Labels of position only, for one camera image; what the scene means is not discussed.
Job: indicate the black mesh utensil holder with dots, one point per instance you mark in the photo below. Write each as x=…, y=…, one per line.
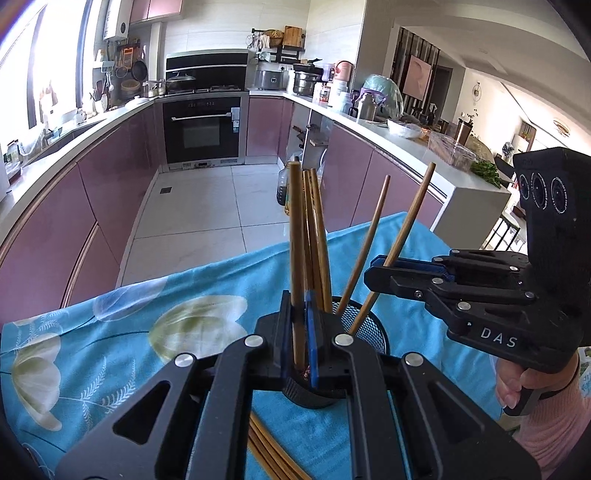
x=369, y=323

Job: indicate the black wok with lid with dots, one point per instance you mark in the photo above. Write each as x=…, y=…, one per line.
x=180, y=83

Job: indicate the white bowl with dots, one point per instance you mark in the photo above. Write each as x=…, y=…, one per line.
x=404, y=129

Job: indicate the light brown chopstick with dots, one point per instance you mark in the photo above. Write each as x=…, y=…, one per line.
x=405, y=221
x=297, y=230

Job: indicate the pink electric kettle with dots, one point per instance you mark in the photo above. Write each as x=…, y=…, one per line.
x=344, y=70

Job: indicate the clear plastic container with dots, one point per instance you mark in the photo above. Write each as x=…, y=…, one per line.
x=452, y=150

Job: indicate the pink wall picture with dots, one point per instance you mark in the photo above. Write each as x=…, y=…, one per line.
x=418, y=76

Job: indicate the dark slatted room divider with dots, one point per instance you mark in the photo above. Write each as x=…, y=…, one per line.
x=397, y=60

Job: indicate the person's right hand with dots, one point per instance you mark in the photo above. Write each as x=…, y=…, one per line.
x=556, y=381

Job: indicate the stainless steel stock pot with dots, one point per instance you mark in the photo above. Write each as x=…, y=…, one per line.
x=307, y=82

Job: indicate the white round lid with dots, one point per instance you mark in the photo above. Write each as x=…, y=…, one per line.
x=138, y=101

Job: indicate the black built-in oven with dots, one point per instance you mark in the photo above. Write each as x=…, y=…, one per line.
x=201, y=129

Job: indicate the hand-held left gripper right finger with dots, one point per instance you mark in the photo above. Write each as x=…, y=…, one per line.
x=313, y=341

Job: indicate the white wall water heater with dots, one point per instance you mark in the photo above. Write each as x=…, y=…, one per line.
x=115, y=18

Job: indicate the silver rice cooker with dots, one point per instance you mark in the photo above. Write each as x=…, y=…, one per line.
x=271, y=79

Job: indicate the pink wall cabinets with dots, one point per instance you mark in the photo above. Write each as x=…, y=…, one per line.
x=157, y=9

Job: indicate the large kitchen window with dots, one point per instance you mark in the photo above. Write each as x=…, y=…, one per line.
x=46, y=69

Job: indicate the wall clock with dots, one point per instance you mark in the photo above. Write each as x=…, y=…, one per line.
x=478, y=92

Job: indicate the black wall rack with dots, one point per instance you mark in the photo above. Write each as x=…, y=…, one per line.
x=288, y=53

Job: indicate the pink base cabinets with sink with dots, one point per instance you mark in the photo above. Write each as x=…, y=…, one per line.
x=83, y=207

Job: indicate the person's right forearm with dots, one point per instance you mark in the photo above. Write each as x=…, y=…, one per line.
x=554, y=429

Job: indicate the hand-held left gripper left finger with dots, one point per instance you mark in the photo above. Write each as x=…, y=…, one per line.
x=284, y=341

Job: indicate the round ceiling lamp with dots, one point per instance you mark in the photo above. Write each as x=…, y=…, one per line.
x=561, y=128

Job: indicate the green leafy vegetables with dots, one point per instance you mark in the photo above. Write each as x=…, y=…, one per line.
x=485, y=171

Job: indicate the hanging black frying pan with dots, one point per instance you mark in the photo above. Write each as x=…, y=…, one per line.
x=139, y=69

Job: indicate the wooden cutting board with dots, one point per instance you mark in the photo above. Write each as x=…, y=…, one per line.
x=292, y=36

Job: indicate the orange hanging grater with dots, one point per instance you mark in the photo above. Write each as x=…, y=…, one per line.
x=128, y=55

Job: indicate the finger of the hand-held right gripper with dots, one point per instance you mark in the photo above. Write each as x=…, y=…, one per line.
x=401, y=279
x=425, y=263

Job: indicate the bunch of wooden chopsticks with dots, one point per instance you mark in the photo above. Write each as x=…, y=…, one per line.
x=322, y=240

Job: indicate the black range hood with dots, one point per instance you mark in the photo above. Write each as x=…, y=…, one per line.
x=207, y=62

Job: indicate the green mesh food cover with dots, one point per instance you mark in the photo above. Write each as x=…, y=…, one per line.
x=385, y=94

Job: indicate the dark steel tumbler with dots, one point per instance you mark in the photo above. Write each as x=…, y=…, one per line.
x=465, y=133

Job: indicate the steel thermos jug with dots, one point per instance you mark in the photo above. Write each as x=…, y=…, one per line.
x=365, y=107

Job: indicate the blue floral tablecloth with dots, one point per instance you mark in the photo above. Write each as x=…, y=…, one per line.
x=115, y=350

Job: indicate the pink base cabinets with clutter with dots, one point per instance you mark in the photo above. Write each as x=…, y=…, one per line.
x=369, y=166

